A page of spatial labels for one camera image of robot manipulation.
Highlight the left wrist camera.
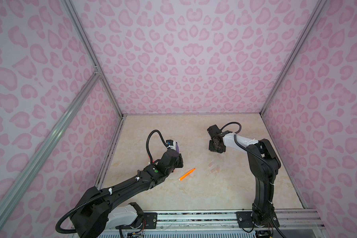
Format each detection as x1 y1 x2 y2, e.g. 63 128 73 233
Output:
166 139 178 151

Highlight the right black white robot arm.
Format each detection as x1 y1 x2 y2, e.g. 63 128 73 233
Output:
207 122 281 227

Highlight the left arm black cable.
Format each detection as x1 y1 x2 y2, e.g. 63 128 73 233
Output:
55 129 169 235

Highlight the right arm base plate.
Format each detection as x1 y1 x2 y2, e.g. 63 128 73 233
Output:
235 211 274 230

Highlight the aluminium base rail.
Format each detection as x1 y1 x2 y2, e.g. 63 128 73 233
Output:
67 209 331 238

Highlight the orange pen right group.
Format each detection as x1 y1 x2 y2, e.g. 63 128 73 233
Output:
179 168 196 181

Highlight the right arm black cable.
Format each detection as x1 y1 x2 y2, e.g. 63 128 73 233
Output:
220 121 286 238

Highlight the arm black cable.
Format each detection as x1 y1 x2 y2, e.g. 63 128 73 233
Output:
55 129 169 235
220 121 286 238

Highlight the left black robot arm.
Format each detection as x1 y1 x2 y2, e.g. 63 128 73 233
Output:
68 148 183 238

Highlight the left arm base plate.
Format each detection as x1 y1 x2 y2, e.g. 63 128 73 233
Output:
116 212 158 230

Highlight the diagonal aluminium frame bar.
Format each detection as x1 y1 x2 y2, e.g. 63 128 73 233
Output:
0 71 102 231

